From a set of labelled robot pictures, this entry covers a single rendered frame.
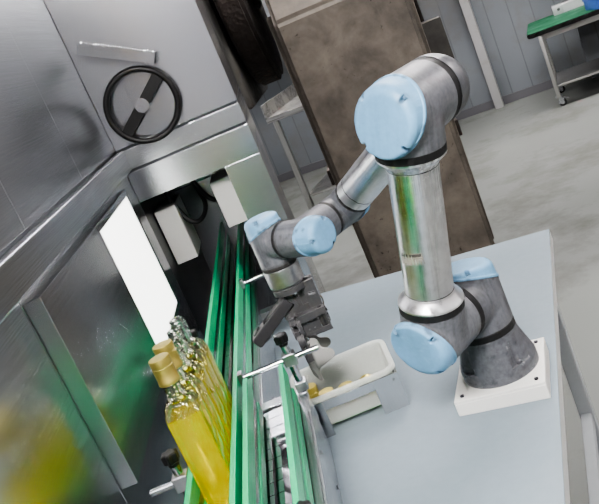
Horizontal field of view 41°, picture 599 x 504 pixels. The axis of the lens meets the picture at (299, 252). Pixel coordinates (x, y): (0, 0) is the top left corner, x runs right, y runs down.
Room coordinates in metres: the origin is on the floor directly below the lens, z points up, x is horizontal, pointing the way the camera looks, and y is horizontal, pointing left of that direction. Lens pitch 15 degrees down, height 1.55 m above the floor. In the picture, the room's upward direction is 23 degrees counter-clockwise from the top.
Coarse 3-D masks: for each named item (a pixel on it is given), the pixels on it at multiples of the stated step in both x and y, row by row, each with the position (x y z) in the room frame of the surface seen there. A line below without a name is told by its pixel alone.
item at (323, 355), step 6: (312, 342) 1.56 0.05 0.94; (318, 342) 1.57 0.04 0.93; (324, 348) 1.56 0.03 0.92; (330, 348) 1.56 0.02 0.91; (312, 354) 1.56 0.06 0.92; (318, 354) 1.56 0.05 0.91; (324, 354) 1.56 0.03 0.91; (330, 354) 1.56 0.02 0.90; (318, 360) 1.56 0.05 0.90; (324, 360) 1.56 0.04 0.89; (312, 366) 1.55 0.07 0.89; (318, 366) 1.55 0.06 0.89; (312, 372) 1.56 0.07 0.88; (318, 372) 1.55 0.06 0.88; (318, 378) 1.56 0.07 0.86
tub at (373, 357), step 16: (352, 352) 1.67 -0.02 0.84; (368, 352) 1.67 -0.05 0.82; (384, 352) 1.60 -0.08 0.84; (304, 368) 1.68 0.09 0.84; (320, 368) 1.68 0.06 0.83; (336, 368) 1.67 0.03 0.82; (352, 368) 1.67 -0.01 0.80; (368, 368) 1.67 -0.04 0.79; (384, 368) 1.66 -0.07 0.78; (320, 384) 1.67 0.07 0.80; (336, 384) 1.67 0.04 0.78; (352, 384) 1.51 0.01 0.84; (320, 400) 1.51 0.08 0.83
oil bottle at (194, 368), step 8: (184, 368) 1.28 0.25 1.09; (192, 368) 1.28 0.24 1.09; (200, 368) 1.30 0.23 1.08; (200, 376) 1.27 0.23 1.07; (208, 376) 1.32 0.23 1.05; (208, 384) 1.29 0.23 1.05; (208, 392) 1.27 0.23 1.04; (216, 392) 1.32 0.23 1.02; (216, 400) 1.29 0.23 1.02; (216, 408) 1.27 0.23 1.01; (224, 416) 1.29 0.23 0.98; (224, 424) 1.27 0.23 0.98
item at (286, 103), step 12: (276, 96) 6.69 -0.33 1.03; (288, 96) 6.95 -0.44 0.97; (264, 108) 6.35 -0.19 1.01; (276, 108) 6.59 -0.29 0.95; (288, 108) 6.40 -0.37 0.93; (300, 108) 6.22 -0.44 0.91; (276, 120) 6.30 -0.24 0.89; (288, 144) 6.35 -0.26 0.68; (288, 156) 6.34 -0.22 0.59; (300, 180) 6.34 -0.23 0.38; (324, 180) 6.65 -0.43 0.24; (312, 192) 6.39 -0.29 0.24; (312, 204) 6.33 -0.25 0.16
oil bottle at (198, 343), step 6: (192, 342) 1.40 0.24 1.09; (198, 342) 1.40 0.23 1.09; (204, 342) 1.42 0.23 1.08; (192, 348) 1.39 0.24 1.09; (198, 348) 1.39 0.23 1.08; (204, 348) 1.40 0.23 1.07; (210, 354) 1.42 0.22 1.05; (210, 360) 1.39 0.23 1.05; (216, 366) 1.42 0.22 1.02; (216, 372) 1.39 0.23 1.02; (222, 378) 1.42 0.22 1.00; (222, 384) 1.40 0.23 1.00; (228, 390) 1.43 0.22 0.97; (228, 396) 1.40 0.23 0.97
